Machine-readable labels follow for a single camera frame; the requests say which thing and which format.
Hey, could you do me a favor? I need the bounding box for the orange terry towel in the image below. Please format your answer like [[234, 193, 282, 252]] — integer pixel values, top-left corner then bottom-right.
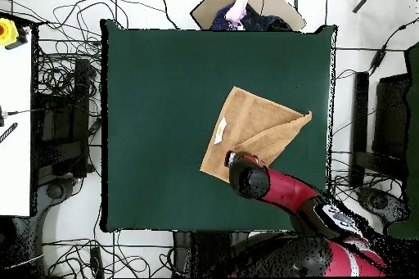
[[199, 85, 313, 184]]

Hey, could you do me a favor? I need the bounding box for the black flat panel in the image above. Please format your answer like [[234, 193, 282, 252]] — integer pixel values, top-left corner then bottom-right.
[[372, 74, 412, 162]]

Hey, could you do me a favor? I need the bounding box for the dark green tablecloth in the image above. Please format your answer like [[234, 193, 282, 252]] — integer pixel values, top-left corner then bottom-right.
[[99, 18, 338, 239]]

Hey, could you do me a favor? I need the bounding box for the black upright stand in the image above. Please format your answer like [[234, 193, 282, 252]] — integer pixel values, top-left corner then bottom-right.
[[349, 71, 370, 188]]

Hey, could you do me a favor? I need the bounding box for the dark navy garment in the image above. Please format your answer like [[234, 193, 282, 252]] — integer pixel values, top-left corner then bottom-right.
[[240, 3, 293, 32]]

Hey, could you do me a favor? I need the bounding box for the blue dotted garment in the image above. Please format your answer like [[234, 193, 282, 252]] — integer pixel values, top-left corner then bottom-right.
[[210, 3, 238, 31]]

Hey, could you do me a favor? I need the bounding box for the pink garment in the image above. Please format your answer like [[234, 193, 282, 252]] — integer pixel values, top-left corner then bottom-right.
[[224, 0, 250, 29]]

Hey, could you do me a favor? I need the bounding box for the grey stand foot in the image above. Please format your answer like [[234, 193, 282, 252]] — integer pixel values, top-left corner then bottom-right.
[[0, 177, 78, 278], [356, 187, 410, 224]]

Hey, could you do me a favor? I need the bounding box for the brown cardboard box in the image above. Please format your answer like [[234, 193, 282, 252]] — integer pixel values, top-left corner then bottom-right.
[[190, 0, 307, 32]]

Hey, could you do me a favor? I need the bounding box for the dark green side cloth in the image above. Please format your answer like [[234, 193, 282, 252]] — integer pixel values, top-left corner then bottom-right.
[[385, 43, 419, 239]]

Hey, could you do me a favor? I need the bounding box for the black equipment rack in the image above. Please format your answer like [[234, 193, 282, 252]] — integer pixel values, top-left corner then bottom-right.
[[32, 57, 96, 178]]

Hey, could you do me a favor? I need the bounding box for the white desk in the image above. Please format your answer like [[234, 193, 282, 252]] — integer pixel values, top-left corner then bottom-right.
[[0, 26, 34, 218]]

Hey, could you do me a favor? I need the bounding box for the yellow emergency stop button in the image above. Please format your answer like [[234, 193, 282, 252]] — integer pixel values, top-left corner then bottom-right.
[[0, 17, 20, 47]]

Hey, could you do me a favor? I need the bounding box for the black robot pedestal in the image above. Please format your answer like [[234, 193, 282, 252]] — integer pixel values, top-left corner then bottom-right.
[[172, 231, 250, 278]]

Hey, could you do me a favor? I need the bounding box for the black cable with adapter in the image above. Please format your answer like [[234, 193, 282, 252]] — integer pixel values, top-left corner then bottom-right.
[[336, 16, 419, 79]]

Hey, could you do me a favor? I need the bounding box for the black cable tangle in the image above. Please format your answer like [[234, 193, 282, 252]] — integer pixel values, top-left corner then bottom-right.
[[34, 0, 130, 97], [42, 229, 174, 278]]

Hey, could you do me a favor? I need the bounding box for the black strap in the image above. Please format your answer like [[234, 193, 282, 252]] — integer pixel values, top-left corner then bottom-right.
[[0, 122, 19, 144]]

